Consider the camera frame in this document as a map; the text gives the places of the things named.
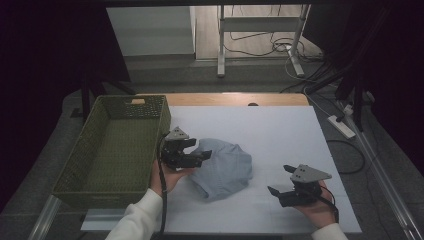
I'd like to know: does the dark curtain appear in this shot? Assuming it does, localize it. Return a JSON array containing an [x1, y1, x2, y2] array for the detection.
[[301, 0, 424, 168], [0, 0, 132, 204]]

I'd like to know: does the tangle of floor cables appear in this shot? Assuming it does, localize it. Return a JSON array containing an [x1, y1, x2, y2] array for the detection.
[[222, 31, 323, 64]]

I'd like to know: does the white partition panel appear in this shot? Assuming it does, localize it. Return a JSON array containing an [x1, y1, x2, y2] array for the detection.
[[106, 6, 196, 57]]

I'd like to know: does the green woven basket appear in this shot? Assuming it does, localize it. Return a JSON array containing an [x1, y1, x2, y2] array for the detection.
[[51, 94, 172, 210]]

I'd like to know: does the bundle of thick black cables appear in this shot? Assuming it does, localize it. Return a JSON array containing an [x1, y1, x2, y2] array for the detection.
[[279, 61, 351, 96]]

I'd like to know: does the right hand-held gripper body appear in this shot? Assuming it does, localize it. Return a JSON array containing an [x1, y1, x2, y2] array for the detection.
[[279, 164, 333, 208]]

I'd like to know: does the right hand-held gripper black cable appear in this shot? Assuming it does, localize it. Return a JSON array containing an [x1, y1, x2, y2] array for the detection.
[[313, 186, 340, 224]]

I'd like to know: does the black floor cable loop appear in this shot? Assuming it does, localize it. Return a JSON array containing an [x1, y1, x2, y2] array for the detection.
[[325, 139, 366, 175]]

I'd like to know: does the white metal desk frame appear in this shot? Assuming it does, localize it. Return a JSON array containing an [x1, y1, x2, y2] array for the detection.
[[216, 3, 312, 78]]

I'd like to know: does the hand-held gripper black cable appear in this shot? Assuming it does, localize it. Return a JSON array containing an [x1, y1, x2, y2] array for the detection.
[[313, 186, 340, 224], [155, 133, 169, 240]]

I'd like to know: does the black metal stand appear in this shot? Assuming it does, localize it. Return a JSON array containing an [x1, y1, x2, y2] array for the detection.
[[334, 74, 368, 133], [70, 71, 137, 123]]

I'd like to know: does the white power strip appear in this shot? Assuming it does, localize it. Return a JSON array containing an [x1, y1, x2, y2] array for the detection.
[[327, 114, 357, 140]]

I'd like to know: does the metal floor rail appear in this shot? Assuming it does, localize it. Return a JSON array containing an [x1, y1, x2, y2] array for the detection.
[[28, 194, 64, 240], [338, 99, 424, 240]]

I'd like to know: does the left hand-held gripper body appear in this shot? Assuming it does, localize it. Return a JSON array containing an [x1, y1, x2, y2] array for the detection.
[[160, 126, 201, 170]]

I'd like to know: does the left hand-held gripper black cable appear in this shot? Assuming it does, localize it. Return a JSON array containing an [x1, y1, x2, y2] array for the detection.
[[155, 133, 169, 240]]

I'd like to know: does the light blue tank top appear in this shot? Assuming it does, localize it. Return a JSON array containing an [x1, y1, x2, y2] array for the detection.
[[188, 138, 253, 203]]

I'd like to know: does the person's right hand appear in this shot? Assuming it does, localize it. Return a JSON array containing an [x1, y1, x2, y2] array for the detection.
[[294, 180, 338, 230]]

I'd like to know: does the person's left hand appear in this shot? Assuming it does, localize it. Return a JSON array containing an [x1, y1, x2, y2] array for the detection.
[[149, 159, 196, 195]]

